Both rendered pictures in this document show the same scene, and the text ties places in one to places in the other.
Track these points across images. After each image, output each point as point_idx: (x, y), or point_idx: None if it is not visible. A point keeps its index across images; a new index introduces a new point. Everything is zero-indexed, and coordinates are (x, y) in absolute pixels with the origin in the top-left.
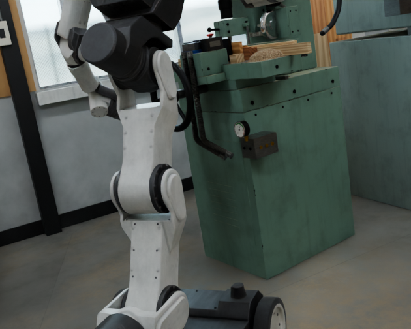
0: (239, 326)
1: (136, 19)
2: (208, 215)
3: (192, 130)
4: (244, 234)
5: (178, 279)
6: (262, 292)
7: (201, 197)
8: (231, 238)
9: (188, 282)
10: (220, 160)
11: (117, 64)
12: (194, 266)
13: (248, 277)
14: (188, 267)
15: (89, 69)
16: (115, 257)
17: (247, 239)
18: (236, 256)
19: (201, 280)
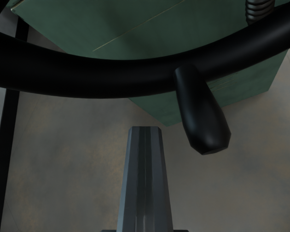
0: None
1: None
2: (171, 106)
3: (259, 3)
4: (245, 81)
5: (206, 171)
6: None
7: (155, 100)
8: (217, 97)
9: (220, 163)
10: (209, 29)
11: None
12: (184, 145)
13: (248, 104)
14: (182, 150)
15: None
16: (105, 210)
17: (249, 83)
18: (220, 103)
19: (224, 149)
